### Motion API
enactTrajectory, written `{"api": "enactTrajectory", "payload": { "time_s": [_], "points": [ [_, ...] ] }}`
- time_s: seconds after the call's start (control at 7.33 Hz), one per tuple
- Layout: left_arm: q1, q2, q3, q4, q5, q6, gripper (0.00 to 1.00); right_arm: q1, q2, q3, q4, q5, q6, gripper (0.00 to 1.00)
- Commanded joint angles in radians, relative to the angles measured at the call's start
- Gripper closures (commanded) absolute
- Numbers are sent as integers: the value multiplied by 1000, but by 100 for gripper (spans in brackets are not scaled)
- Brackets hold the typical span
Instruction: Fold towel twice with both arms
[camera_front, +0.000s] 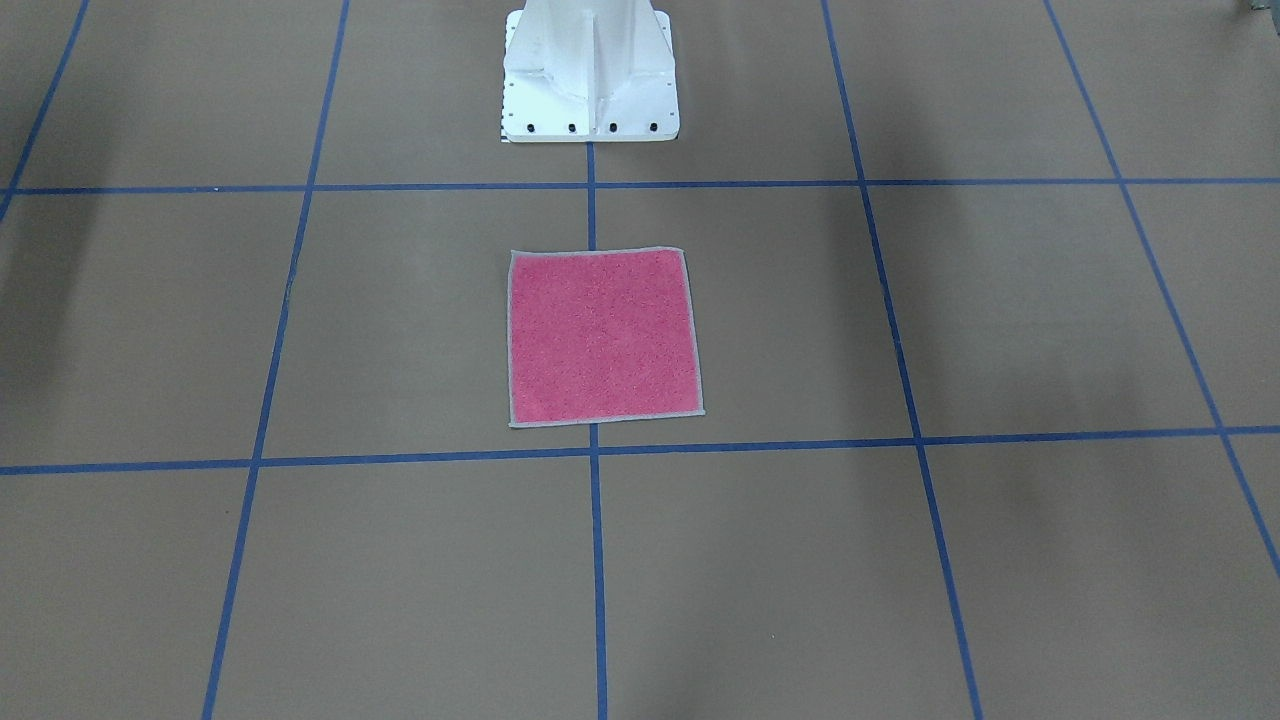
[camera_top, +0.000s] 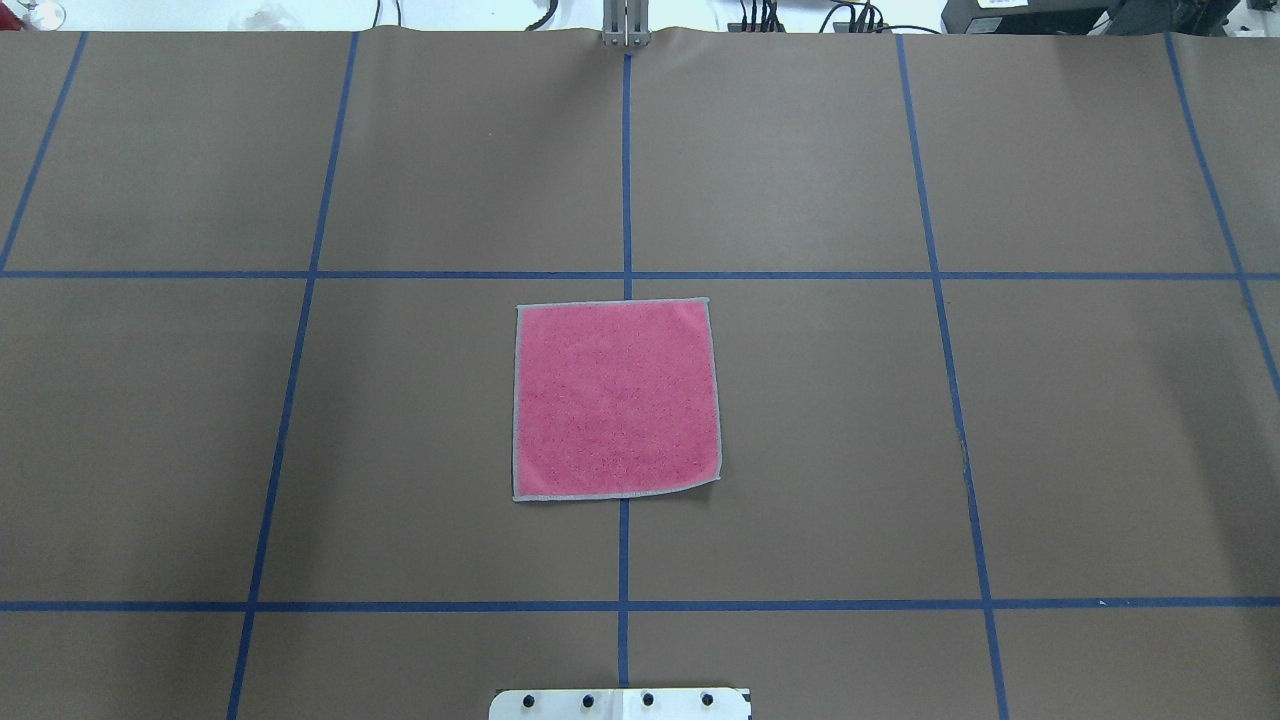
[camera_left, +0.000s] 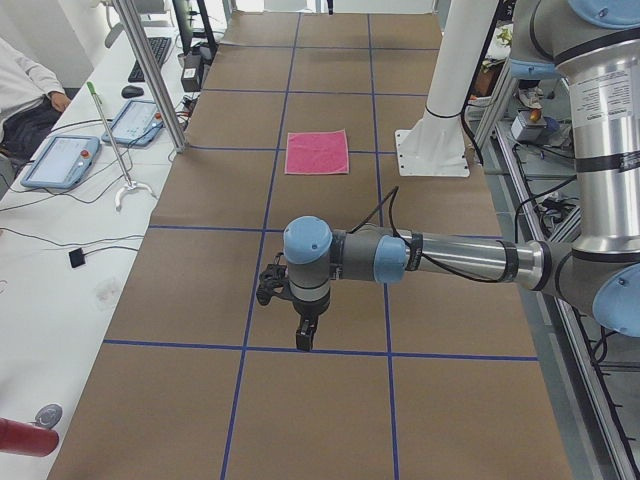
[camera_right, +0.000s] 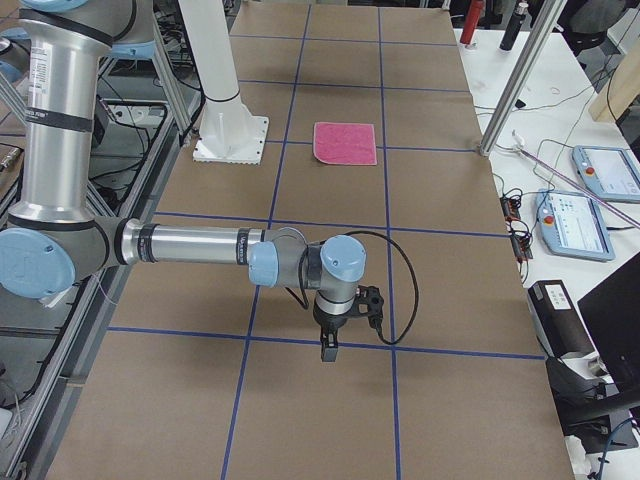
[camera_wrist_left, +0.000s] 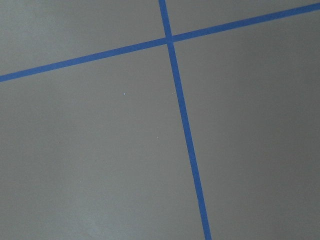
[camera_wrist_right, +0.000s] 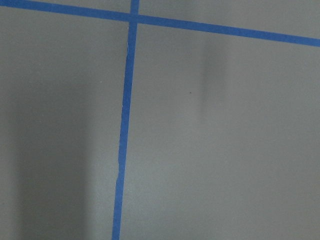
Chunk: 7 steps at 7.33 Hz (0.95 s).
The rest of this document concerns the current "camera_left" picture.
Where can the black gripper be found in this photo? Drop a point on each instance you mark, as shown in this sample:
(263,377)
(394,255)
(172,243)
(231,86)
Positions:
(309,311)

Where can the pink and grey towel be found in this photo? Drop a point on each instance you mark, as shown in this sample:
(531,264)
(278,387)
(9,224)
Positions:
(317,153)

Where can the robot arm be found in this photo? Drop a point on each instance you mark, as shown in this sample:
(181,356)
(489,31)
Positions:
(595,46)

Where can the small black square device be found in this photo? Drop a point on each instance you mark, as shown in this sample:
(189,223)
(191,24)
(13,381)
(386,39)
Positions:
(77,257)

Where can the round silver lid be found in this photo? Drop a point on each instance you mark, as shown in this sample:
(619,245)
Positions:
(48,416)

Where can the far blue teach pendant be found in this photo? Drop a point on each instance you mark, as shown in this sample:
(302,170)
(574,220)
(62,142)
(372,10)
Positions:
(136,124)

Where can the blue teach pendant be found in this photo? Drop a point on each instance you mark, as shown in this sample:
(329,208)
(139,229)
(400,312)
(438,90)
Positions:
(136,124)
(63,163)

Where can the black power adapter box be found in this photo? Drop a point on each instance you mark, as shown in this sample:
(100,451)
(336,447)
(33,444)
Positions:
(192,73)

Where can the red bottle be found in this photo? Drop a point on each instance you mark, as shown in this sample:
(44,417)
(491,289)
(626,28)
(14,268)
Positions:
(27,439)

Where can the near blue teach pendant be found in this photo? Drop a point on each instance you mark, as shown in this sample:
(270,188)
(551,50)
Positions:
(63,163)

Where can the black computer mouse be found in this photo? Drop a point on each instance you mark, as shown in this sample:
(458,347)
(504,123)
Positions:
(132,91)

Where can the grey box with orange button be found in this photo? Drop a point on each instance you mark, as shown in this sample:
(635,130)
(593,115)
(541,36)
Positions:
(531,124)

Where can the person in white shirt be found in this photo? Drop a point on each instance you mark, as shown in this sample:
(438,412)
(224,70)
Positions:
(32,101)

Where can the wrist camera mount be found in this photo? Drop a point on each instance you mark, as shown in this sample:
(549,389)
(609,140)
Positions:
(273,282)

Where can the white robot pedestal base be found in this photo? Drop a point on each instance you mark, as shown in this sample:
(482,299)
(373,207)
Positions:
(435,146)

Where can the white grabber stick green handle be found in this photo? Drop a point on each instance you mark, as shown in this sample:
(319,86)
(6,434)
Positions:
(130,185)

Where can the aluminium side frame rail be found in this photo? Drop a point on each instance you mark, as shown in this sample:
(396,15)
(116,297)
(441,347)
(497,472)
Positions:
(592,370)

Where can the aluminium frame post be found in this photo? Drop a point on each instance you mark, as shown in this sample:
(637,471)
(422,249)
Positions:
(141,48)

